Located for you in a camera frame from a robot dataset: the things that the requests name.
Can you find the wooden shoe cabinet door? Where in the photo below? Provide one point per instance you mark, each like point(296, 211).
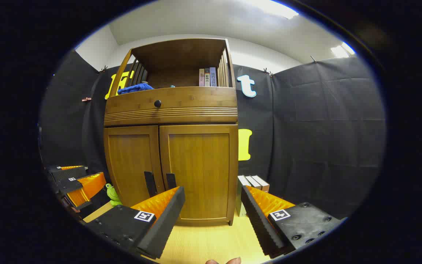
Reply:
point(203, 172)
point(130, 165)

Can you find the green frog toy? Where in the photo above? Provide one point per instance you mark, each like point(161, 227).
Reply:
point(113, 195)

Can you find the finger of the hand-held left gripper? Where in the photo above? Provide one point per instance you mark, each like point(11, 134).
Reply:
point(90, 185)
point(68, 173)

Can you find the blue cloth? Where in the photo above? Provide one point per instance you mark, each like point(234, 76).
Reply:
point(135, 88)

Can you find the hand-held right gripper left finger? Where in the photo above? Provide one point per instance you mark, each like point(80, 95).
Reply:
point(167, 224)

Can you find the small ceiling light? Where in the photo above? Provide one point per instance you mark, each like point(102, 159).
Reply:
point(342, 50)

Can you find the pink spine shelf book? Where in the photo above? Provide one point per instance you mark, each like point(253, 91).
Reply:
point(201, 77)

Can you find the grey brown standing book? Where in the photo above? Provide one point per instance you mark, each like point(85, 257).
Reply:
point(253, 182)

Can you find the black backdrop cloth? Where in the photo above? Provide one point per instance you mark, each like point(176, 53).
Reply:
point(324, 128)

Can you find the large ceiling light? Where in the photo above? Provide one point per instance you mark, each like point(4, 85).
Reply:
point(273, 8)

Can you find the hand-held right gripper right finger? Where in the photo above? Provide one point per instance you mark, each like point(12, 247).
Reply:
point(260, 224)

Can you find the wooden cabinet drawer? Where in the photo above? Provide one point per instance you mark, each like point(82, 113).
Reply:
point(196, 99)

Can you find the round black drawer knob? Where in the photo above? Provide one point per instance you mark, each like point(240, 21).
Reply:
point(157, 103)

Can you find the pale green standing book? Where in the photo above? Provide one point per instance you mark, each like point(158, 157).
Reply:
point(241, 198)

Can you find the wooden double-door shoe cabinet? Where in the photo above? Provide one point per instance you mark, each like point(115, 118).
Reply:
point(196, 99)

